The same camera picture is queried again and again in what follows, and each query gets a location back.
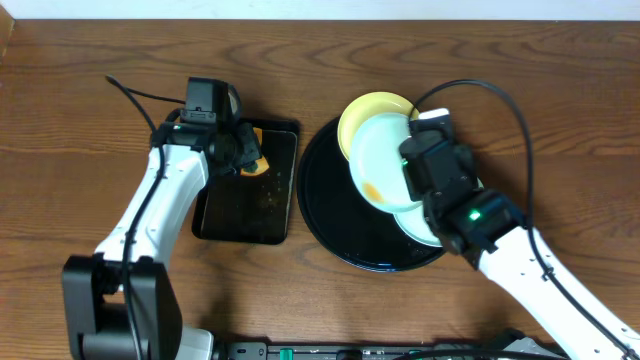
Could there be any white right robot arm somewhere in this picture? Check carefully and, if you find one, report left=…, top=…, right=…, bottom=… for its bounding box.
left=399, top=127, right=639, bottom=359

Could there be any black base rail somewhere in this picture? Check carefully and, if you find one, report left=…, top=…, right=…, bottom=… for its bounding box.
left=211, top=329, right=567, bottom=360

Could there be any yellow plate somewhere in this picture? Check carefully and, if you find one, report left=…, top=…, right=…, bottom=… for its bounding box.
left=337, top=92, right=420, bottom=161

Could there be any orange green scrub sponge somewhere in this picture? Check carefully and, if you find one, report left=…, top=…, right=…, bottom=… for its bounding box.
left=240, top=128, right=269, bottom=177

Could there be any black round tray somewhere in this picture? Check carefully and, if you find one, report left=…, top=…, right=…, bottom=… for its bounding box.
left=296, top=119, right=445, bottom=273

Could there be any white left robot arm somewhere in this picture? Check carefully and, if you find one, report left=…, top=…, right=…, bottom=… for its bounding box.
left=62, top=122, right=262, bottom=359

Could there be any black rectangular tray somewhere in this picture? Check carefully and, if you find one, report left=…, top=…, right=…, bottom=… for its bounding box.
left=191, top=119, right=300, bottom=245

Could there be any light blue plate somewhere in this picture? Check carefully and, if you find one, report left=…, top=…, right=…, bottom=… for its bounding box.
left=349, top=112, right=418, bottom=214
left=392, top=174, right=441, bottom=247

